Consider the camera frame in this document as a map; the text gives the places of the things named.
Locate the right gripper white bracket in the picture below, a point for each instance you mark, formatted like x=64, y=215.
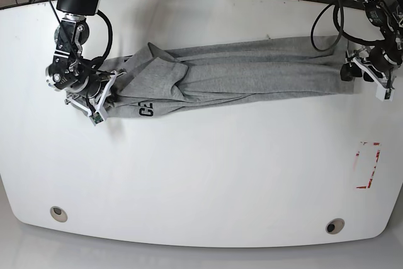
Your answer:
x=91, y=98

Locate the left table grommet hole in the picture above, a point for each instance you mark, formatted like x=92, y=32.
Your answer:
x=58, y=214

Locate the table grommet hole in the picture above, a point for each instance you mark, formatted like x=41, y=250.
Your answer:
x=335, y=226
x=58, y=214

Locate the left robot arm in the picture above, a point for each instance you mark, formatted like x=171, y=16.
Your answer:
x=386, y=15

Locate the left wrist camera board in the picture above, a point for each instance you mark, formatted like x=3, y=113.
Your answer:
x=388, y=95

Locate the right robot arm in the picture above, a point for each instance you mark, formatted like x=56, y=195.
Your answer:
x=69, y=69

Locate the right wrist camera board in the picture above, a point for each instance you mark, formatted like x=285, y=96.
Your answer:
x=96, y=118

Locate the red tape marking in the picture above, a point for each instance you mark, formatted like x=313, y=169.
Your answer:
x=365, y=164

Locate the grey T-shirt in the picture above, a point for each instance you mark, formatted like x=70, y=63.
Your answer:
x=155, y=82

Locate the right table grommet hole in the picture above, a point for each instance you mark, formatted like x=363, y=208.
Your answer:
x=335, y=226

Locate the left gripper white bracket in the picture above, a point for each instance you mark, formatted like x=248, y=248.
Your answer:
x=374, y=65

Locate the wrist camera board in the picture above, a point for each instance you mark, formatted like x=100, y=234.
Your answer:
x=388, y=95
x=96, y=118

